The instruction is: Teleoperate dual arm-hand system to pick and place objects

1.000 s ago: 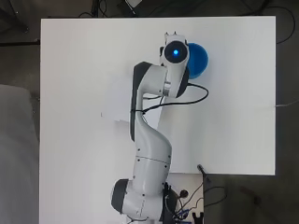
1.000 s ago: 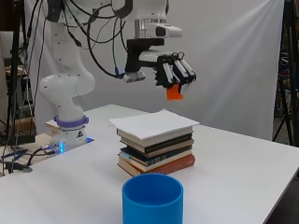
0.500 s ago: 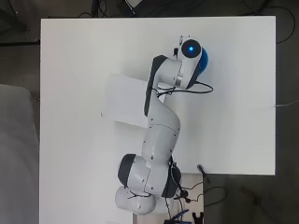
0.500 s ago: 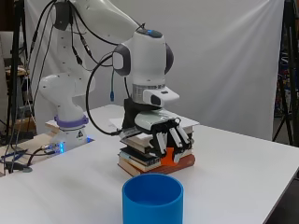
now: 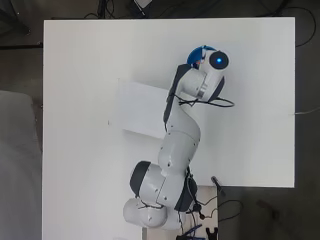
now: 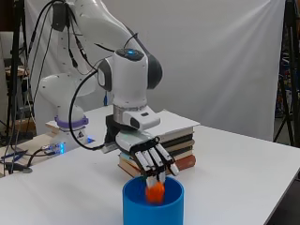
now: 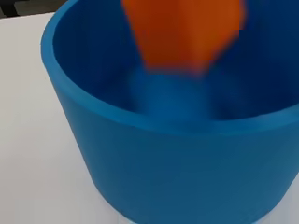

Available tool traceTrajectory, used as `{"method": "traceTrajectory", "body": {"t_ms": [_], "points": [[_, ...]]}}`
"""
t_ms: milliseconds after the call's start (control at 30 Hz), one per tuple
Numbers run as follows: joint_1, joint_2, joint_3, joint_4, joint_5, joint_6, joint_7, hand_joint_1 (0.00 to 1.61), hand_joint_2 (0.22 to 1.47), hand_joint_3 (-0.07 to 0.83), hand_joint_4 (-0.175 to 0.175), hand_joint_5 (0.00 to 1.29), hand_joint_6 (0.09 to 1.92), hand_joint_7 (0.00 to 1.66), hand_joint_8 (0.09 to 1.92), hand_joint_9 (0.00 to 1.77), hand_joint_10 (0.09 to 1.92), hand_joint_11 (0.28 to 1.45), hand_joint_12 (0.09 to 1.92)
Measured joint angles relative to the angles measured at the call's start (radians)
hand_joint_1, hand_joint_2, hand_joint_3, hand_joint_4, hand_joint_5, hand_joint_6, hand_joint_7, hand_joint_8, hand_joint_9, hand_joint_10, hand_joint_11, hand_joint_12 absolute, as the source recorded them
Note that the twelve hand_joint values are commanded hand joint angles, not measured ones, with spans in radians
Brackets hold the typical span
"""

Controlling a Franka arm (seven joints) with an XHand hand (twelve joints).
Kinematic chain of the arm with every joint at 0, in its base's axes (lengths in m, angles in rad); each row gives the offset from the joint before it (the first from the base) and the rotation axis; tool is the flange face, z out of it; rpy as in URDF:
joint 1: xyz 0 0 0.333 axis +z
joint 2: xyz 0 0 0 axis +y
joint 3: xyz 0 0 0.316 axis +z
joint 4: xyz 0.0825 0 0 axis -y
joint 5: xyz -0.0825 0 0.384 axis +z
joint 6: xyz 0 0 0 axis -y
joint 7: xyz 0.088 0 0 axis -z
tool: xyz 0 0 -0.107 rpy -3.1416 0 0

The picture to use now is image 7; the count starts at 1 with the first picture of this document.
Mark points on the orange cube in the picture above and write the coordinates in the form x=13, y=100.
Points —
x=183, y=34

